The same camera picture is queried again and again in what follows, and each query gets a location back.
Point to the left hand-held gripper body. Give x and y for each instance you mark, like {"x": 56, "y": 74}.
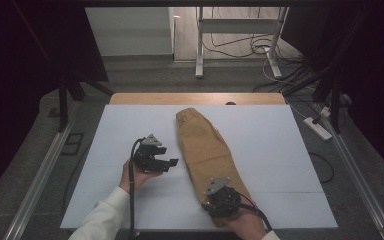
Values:
{"x": 146, "y": 156}

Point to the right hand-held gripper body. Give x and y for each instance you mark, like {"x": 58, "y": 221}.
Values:
{"x": 223, "y": 201}

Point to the tan pants with small prints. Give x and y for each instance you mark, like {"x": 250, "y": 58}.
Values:
{"x": 203, "y": 150}

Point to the person's left hand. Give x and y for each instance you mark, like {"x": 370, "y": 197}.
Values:
{"x": 136, "y": 178}

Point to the person's right hand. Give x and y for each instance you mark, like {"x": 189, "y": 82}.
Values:
{"x": 246, "y": 226}

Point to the white board table cover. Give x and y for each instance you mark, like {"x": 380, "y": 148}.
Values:
{"x": 263, "y": 133}

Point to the black metal stand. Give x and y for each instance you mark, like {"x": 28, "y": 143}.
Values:
{"x": 63, "y": 103}
{"x": 335, "y": 103}

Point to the white power strip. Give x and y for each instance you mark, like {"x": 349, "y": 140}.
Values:
{"x": 317, "y": 128}

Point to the white cabinet panel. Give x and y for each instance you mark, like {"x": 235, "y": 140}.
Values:
{"x": 130, "y": 31}

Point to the aluminium floor rail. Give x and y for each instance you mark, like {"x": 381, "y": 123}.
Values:
{"x": 36, "y": 186}
{"x": 356, "y": 180}

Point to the white metal stand frame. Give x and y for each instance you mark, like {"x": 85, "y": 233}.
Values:
{"x": 236, "y": 26}

